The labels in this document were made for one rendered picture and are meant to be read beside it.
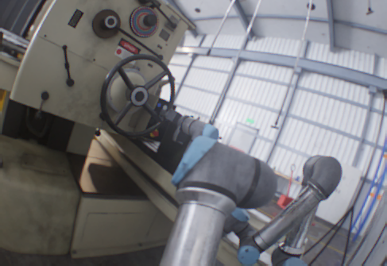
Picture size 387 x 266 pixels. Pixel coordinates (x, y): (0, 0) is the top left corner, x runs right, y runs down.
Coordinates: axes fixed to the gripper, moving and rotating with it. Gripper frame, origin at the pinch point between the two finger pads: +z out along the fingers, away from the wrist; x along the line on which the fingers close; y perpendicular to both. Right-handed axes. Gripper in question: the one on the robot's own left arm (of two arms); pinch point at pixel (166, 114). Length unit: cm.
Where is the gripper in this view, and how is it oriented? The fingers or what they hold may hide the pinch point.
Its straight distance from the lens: 95.6
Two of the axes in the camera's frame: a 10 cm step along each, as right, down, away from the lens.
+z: -6.9, -3.0, 6.6
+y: 4.9, -8.6, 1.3
